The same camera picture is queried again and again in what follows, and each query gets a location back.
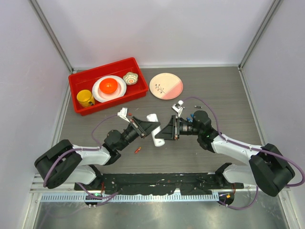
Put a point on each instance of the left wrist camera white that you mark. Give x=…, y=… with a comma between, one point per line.
x=123, y=114

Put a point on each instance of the yellow mug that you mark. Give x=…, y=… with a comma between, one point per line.
x=85, y=98

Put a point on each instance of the pink beige plate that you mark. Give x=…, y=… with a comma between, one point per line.
x=166, y=86

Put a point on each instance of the white remote control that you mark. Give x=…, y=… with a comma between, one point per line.
x=158, y=142

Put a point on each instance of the orange bowl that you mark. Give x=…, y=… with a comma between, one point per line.
x=108, y=85

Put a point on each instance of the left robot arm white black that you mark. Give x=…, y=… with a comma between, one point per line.
x=65, y=162

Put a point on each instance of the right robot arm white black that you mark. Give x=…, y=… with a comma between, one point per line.
x=263, y=166

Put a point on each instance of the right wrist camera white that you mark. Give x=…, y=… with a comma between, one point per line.
x=178, y=108

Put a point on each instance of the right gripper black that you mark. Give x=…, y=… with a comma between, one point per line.
x=168, y=133

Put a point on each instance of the red plastic bin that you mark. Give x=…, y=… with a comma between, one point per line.
x=85, y=80

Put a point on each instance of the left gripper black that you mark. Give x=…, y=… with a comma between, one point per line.
x=144, y=127

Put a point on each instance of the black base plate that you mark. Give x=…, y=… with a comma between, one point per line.
x=160, y=184

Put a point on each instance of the white paper plate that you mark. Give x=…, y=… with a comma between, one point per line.
x=102, y=97

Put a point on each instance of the slotted cable duct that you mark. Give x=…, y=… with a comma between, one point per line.
x=82, y=197

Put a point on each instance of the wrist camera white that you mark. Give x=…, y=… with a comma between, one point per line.
x=178, y=108
x=123, y=114

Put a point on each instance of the small patterned flower bowl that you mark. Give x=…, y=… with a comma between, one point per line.
x=130, y=78

